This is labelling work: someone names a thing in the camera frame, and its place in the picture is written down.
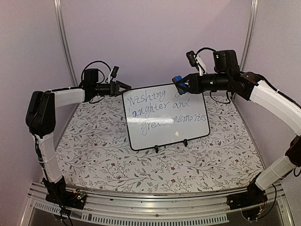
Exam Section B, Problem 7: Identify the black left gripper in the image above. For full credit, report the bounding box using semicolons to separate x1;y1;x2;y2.
93;81;132;97

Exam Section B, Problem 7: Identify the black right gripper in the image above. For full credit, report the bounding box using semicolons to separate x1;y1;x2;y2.
176;73;230;94

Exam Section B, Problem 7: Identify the blue whiteboard eraser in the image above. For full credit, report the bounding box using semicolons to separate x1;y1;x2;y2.
172;75;187;95

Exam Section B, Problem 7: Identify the white whiteboard black frame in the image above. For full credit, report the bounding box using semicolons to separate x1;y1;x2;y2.
122;84;210;151

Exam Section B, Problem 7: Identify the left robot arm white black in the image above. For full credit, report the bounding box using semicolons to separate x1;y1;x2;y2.
25;66;131;188

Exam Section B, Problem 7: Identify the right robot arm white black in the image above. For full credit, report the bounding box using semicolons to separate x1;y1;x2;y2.
172;50;301;205

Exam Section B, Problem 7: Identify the floral patterned table mat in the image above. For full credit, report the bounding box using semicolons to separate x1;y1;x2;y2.
56;96;263;194

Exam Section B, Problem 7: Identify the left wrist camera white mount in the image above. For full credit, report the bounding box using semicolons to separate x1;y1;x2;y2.
107;66;119;83

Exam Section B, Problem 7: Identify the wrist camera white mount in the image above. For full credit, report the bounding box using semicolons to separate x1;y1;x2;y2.
186;50;207;76
107;66;119;83

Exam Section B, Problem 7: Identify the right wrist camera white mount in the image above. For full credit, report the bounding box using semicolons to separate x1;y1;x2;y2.
186;50;207;76

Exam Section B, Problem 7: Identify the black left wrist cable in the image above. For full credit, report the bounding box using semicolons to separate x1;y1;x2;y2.
80;60;112;83

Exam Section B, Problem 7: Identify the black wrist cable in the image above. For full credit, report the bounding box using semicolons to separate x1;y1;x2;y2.
195;47;217;57
80;60;112;83

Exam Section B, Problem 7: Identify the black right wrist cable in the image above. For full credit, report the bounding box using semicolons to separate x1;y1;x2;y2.
195;47;217;57

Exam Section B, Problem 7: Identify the black wire whiteboard stand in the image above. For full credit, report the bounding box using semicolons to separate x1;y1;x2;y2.
154;139;188;153

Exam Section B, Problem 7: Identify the left aluminium frame post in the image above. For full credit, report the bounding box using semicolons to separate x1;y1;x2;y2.
53;0;78;86

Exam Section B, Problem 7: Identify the aluminium frame post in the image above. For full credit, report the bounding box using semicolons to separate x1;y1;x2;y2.
240;0;259;71
53;0;78;86

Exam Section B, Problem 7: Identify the right aluminium frame post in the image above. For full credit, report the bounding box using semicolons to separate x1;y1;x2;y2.
240;0;259;71

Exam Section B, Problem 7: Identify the front aluminium rail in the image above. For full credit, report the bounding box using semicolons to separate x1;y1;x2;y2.
21;182;296;226

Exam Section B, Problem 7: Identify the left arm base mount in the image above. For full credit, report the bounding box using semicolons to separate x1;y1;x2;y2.
46;189;87;210

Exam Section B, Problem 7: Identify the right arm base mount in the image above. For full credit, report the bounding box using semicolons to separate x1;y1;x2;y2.
227;186;268;221

